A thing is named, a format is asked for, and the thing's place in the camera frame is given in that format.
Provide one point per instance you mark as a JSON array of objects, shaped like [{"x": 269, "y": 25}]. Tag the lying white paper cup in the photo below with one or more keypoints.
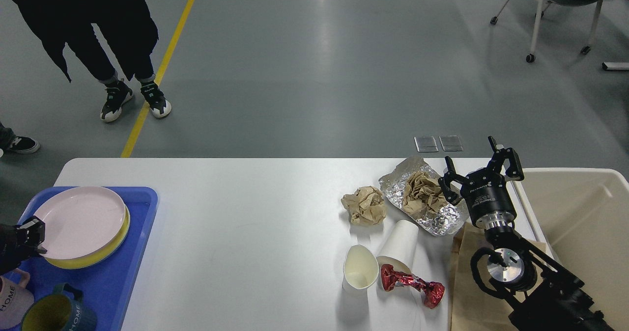
[{"x": 399, "y": 247}]

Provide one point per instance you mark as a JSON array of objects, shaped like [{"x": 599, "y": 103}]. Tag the upright white paper cup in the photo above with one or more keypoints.
[{"x": 360, "y": 270}]

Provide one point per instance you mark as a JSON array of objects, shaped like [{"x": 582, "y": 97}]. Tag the right metal floor plate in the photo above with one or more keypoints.
[{"x": 451, "y": 143}]

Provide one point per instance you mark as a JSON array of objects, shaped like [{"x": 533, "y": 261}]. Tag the crumpled brown paper ball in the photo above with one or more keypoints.
[{"x": 366, "y": 206}]

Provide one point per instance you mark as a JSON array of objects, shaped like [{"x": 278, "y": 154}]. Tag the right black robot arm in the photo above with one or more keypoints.
[{"x": 543, "y": 295}]

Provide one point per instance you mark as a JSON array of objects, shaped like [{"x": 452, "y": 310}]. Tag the red foil wrapper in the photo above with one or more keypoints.
[{"x": 391, "y": 279}]

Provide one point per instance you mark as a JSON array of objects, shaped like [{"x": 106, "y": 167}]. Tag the pink plate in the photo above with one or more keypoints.
[{"x": 80, "y": 221}]

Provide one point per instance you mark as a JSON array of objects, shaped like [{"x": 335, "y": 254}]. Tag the shoe at left edge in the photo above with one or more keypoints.
[{"x": 10, "y": 142}]

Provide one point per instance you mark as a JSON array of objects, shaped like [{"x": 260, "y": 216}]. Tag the person in black coat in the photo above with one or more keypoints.
[{"x": 129, "y": 30}]

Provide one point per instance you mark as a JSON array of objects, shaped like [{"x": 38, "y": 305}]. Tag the brown paper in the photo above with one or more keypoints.
[{"x": 422, "y": 194}]

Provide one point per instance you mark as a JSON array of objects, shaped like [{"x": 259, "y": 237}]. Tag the beige plastic bin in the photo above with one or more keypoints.
[{"x": 583, "y": 216}]

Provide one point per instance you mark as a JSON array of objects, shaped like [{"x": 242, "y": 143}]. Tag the pink mug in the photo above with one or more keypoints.
[{"x": 15, "y": 299}]

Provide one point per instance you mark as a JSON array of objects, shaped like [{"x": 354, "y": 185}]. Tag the left metal floor plate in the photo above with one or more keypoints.
[{"x": 426, "y": 144}]

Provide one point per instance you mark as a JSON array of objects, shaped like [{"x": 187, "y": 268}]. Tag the dark teal mug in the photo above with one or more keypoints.
[{"x": 62, "y": 310}]

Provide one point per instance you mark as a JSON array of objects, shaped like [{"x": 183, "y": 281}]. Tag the yellow plate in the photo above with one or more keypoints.
[{"x": 94, "y": 258}]

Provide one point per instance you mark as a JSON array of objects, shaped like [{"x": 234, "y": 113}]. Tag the brown paper bag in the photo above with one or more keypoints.
[{"x": 469, "y": 308}]

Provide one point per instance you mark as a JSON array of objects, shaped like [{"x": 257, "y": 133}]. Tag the metal floor plate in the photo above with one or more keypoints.
[
  {"x": 451, "y": 143},
  {"x": 426, "y": 144}
]

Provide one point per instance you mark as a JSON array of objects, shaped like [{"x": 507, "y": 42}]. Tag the blue plastic tray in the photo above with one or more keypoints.
[{"x": 107, "y": 286}]

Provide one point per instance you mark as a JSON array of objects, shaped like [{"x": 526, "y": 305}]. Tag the white bar on floor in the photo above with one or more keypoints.
[{"x": 615, "y": 66}]

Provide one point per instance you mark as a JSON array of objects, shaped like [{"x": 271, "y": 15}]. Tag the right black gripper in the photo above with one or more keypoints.
[{"x": 486, "y": 195}]

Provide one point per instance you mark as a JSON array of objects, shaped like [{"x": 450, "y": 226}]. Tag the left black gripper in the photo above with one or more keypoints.
[{"x": 22, "y": 242}]

